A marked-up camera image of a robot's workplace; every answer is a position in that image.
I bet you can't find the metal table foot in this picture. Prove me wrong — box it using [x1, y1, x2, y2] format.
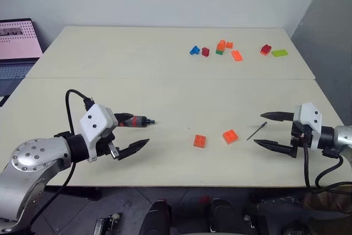
[94, 216, 115, 235]

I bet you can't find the orange green brick stack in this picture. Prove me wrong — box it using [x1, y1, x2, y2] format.
[215, 40, 227, 56]

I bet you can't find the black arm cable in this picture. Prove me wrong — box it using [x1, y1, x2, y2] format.
[302, 140, 352, 195]
[26, 89, 96, 228]

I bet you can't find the open laptop pink screen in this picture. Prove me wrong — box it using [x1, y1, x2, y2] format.
[0, 18, 45, 107]

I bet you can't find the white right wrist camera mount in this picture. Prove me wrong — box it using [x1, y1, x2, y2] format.
[292, 102, 323, 149]

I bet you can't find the long flat orange brick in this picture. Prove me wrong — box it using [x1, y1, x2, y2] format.
[230, 50, 244, 63]

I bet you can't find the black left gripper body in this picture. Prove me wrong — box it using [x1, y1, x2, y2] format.
[95, 113, 122, 161]

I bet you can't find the brown crumpled object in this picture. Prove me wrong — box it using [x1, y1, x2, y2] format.
[301, 182, 352, 214]

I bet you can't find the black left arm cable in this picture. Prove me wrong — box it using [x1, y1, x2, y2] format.
[26, 89, 96, 228]

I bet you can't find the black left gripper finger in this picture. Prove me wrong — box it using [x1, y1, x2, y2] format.
[114, 112, 136, 127]
[118, 138, 151, 162]

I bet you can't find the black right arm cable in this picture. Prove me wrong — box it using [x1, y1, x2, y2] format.
[302, 140, 352, 195]

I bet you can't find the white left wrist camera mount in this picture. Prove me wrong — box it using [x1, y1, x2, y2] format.
[79, 103, 119, 163]

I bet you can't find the dark rounded shape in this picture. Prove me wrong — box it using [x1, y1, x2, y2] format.
[139, 200, 173, 235]
[206, 198, 243, 235]

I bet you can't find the lime green flat brick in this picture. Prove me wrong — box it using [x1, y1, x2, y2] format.
[271, 48, 289, 58]

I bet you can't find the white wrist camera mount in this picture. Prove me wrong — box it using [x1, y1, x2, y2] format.
[292, 102, 323, 149]
[79, 103, 119, 163]

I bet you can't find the black table frame bar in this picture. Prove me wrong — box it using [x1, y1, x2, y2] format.
[45, 186, 101, 201]

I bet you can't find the thin metal screwdriver bit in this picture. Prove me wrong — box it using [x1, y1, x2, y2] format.
[246, 121, 268, 141]

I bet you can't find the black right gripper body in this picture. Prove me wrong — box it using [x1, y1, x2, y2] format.
[290, 121, 313, 159]

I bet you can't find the orange square toy brick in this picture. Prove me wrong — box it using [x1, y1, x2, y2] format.
[222, 129, 239, 145]
[192, 134, 208, 149]

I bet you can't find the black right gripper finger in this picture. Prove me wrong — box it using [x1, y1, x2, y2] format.
[260, 111, 295, 123]
[253, 139, 293, 157]

